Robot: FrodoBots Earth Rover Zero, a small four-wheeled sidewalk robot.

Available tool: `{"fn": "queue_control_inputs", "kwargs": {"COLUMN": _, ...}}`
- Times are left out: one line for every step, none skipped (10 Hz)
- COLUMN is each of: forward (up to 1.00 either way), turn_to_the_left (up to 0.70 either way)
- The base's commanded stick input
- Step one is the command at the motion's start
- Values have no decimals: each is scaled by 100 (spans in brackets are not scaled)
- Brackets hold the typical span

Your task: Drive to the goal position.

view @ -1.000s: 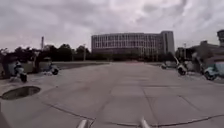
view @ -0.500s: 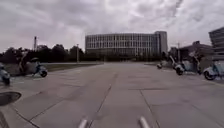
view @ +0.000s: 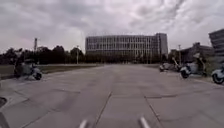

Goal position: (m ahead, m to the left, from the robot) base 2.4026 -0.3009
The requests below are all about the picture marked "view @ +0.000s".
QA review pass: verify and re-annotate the long grey building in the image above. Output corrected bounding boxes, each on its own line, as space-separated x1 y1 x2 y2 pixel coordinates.
84 32 169 63

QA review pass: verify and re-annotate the pole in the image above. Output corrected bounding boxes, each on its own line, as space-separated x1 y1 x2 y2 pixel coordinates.
75 45 80 65

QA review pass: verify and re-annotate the dark grey building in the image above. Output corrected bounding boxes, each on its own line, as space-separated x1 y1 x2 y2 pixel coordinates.
208 28 224 58

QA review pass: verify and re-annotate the row of dark trees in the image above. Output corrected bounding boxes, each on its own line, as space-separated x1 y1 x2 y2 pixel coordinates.
0 45 86 66

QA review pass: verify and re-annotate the parked white scooter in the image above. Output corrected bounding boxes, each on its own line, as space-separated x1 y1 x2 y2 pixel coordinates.
211 65 224 85
158 62 172 73
179 53 208 80

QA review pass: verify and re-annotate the robot's own part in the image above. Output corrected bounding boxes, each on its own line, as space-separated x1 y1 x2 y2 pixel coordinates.
139 116 151 128
77 118 88 128

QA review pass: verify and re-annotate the grey paved plaza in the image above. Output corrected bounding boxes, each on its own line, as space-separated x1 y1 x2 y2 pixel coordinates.
0 63 224 128

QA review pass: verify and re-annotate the low grey building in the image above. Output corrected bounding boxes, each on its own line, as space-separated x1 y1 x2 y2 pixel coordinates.
169 42 216 65

